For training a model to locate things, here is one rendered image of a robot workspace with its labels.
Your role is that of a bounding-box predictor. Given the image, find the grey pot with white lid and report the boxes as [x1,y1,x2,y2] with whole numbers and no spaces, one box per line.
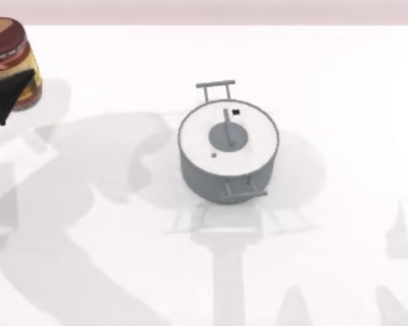
[177,79,280,205]

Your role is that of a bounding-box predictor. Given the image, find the brown-lidded labelled jar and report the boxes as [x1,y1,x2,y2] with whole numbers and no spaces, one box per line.
[0,17,43,111]

